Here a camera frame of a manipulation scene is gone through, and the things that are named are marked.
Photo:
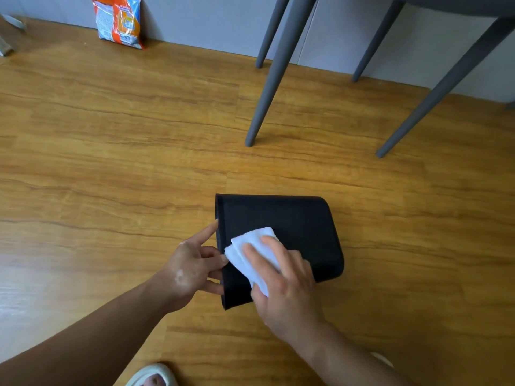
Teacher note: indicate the orange snack bag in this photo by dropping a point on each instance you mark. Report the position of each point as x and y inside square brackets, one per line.
[118, 20]

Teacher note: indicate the grey chair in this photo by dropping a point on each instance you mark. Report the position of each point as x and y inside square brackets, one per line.
[281, 56]

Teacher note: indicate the person's left little finger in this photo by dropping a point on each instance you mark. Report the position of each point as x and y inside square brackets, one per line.
[213, 287]

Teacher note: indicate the person's right little finger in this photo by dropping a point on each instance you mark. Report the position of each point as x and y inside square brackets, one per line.
[309, 272]

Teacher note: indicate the person's left middle finger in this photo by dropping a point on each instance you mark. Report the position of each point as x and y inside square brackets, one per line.
[218, 261]

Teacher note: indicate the person's left foot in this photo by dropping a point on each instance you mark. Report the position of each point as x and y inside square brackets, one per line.
[154, 381]

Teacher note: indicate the person's right middle finger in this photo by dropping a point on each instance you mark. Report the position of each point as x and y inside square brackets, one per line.
[277, 251]

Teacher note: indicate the person's left thumb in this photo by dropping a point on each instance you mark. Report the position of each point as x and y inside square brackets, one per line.
[201, 235]

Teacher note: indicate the white slipper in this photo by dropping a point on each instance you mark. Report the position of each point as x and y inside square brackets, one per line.
[155, 370]
[382, 359]

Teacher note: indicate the person's left hand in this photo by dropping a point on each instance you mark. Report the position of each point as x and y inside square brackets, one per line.
[183, 271]

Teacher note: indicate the person's right forearm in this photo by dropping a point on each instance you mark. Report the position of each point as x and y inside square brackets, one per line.
[346, 363]

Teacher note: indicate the person's left forearm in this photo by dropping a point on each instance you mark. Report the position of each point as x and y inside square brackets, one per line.
[88, 341]

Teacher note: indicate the person's right hand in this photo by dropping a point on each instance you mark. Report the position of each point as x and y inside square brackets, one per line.
[289, 301]

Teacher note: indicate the white wiping cloth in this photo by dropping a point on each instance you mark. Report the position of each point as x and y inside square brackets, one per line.
[251, 245]

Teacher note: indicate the person's right thumb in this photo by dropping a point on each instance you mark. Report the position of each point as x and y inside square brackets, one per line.
[258, 300]

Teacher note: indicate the black waste bin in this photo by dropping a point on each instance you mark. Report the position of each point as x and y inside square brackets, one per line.
[297, 225]

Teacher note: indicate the grey metal piece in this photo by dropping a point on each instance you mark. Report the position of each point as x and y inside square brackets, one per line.
[5, 47]
[12, 22]

